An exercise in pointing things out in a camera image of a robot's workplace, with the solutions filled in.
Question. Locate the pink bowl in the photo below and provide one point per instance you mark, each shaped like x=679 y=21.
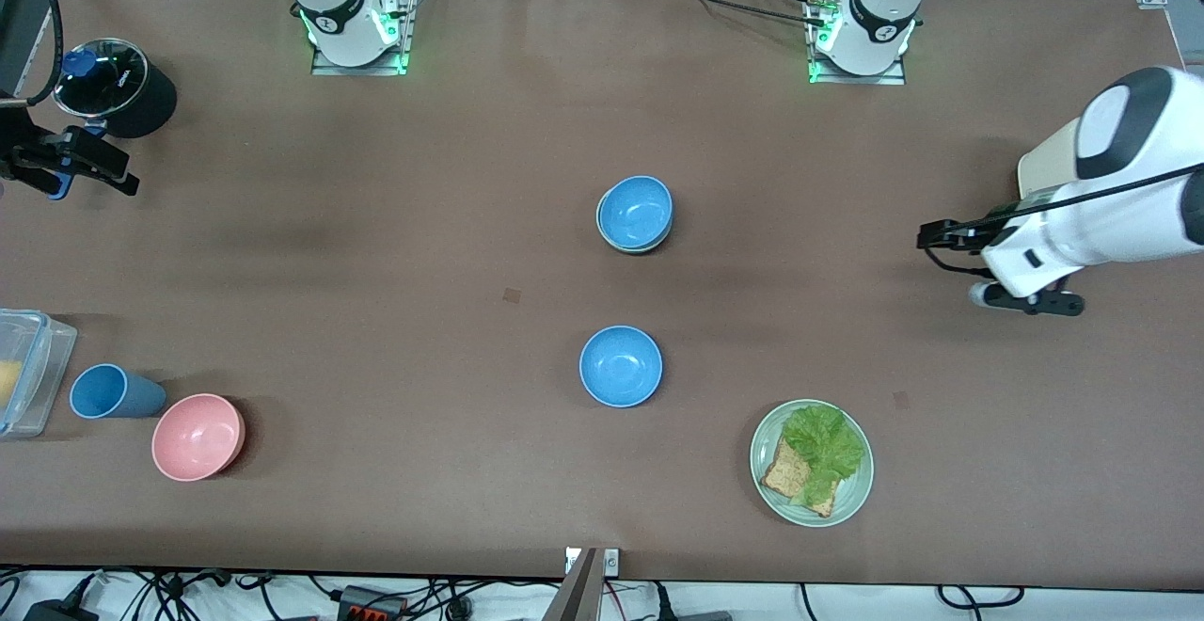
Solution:
x=198 y=437

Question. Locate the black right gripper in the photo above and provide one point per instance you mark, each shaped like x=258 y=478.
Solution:
x=33 y=158

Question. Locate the white toaster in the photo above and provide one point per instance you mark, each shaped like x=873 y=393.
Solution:
x=1044 y=165

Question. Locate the brown bread slice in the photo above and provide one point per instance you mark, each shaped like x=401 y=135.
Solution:
x=783 y=475

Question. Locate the clear plastic container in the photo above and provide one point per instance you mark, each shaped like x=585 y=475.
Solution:
x=52 y=358

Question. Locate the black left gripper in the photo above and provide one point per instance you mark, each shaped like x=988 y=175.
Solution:
x=959 y=233

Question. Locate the blue cup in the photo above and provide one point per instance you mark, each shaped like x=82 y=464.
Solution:
x=118 y=393

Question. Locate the green lettuce leaf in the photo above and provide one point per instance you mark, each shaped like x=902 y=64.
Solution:
x=823 y=442

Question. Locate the grey metal camera pole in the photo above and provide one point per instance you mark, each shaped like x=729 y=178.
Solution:
x=576 y=593

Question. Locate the black power strip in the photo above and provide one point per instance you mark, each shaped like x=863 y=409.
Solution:
x=372 y=604

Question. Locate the pale green plate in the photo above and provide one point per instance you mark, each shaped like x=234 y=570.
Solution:
x=851 y=499

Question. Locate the yellow food piece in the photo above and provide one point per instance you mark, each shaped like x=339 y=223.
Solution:
x=7 y=384

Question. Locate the black power adapter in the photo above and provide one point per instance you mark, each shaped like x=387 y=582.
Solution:
x=56 y=612

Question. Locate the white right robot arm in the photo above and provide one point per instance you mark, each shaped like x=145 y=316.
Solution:
x=329 y=0

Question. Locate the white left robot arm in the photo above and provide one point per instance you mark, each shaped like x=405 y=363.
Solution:
x=1129 y=216

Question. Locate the blue bowl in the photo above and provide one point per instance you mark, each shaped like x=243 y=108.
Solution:
x=635 y=209
x=621 y=367

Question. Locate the black pot with glass lid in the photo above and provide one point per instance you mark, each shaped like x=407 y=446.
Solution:
x=150 y=99

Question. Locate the brown tape patch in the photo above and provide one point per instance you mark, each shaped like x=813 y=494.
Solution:
x=512 y=295

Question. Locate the white pole bracket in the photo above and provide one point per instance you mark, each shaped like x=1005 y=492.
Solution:
x=611 y=562

